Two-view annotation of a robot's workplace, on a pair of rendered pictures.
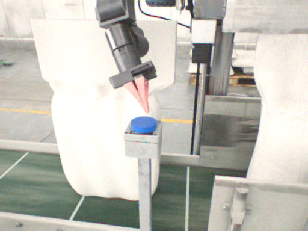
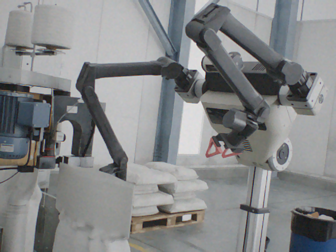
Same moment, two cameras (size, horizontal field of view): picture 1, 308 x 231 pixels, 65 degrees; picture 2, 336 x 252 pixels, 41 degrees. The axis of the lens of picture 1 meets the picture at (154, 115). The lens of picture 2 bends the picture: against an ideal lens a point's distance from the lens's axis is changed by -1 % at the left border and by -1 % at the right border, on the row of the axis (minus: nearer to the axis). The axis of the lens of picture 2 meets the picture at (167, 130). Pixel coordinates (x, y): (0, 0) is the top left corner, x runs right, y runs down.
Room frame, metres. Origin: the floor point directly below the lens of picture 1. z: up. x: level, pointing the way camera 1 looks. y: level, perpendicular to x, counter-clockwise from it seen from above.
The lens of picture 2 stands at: (2.13, 1.46, 1.34)
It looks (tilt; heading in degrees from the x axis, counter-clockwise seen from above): 3 degrees down; 216
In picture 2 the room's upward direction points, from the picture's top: 7 degrees clockwise
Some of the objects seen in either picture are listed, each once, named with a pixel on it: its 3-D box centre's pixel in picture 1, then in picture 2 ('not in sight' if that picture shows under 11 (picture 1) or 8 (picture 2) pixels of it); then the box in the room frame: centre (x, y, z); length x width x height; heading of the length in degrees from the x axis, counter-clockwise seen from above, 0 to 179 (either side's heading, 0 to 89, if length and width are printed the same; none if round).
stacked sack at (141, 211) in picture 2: not in sight; (126, 204); (-1.70, -1.82, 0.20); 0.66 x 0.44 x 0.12; 82
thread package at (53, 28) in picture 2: not in sight; (53, 27); (0.96, -0.02, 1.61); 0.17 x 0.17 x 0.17
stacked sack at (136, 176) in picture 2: not in sight; (145, 176); (-1.74, -1.62, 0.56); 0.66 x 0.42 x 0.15; 172
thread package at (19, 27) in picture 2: not in sight; (22, 29); (0.93, -0.28, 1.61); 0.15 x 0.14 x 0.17; 82
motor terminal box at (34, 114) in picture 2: not in sight; (33, 117); (1.08, 0.06, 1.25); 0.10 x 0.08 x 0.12; 17
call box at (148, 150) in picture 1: (144, 138); not in sight; (0.50, 0.02, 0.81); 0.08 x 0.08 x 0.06; 82
